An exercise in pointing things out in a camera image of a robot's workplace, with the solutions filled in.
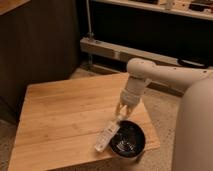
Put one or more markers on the black object on shelf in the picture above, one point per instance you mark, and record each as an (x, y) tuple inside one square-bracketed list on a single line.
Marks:
[(191, 64)]

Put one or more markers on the dark ceramic bowl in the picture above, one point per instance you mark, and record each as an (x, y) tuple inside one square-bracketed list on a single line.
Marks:
[(129, 141)]

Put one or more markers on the wooden table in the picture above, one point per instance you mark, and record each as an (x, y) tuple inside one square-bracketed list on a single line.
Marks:
[(60, 122)]

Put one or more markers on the metal pole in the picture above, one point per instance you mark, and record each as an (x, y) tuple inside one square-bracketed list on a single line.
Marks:
[(90, 31)]

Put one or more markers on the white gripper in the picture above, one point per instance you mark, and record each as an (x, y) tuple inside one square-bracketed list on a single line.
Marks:
[(130, 100)]

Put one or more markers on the upper wooden shelf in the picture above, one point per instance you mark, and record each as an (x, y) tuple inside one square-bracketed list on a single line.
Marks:
[(177, 7)]

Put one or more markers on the grey shelf beam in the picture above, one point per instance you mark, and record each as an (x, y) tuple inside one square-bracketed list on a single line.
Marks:
[(122, 53)]

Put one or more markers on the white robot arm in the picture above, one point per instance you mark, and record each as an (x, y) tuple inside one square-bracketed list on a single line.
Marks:
[(192, 148)]

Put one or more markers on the white bottle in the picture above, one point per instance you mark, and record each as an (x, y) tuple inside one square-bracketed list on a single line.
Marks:
[(107, 133)]

